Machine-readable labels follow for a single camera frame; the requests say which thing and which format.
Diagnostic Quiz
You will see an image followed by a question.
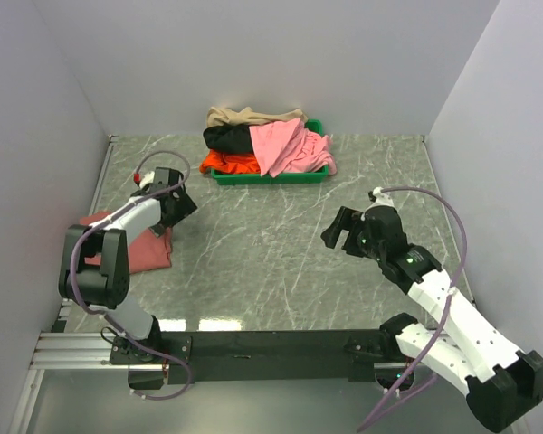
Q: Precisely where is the dusty rose t shirt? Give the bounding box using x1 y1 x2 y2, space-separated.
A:
79 211 174 275

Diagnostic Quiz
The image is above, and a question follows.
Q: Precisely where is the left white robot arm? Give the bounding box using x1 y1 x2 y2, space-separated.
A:
58 167 197 363

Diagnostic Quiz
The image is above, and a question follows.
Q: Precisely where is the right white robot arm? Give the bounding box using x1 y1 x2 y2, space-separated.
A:
321 195 543 433

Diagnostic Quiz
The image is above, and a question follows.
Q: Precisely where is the green plastic tray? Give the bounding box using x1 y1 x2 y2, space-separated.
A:
207 119 330 186

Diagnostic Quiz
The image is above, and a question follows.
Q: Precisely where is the orange t shirt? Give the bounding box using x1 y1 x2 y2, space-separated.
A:
199 150 261 175

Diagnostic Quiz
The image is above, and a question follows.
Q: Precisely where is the black t shirt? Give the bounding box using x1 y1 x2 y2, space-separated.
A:
203 124 253 155

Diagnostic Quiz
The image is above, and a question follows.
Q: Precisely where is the beige t shirt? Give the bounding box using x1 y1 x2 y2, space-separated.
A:
206 107 309 127

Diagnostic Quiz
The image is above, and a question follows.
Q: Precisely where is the light pink t shirt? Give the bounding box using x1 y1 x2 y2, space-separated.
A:
249 118 337 178

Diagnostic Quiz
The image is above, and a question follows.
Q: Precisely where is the black base crossbar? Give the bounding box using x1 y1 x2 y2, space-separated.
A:
110 329 433 385

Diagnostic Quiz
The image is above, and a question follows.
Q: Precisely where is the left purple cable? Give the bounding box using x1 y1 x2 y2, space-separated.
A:
68 150 195 402

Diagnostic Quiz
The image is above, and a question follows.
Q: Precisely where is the purple cable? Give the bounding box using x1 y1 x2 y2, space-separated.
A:
356 186 468 434
68 150 195 402

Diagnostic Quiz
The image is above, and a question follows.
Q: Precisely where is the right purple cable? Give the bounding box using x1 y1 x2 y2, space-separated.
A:
356 186 468 434

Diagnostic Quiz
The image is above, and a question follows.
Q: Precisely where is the aluminium frame rail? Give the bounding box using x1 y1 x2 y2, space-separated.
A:
29 135 119 372

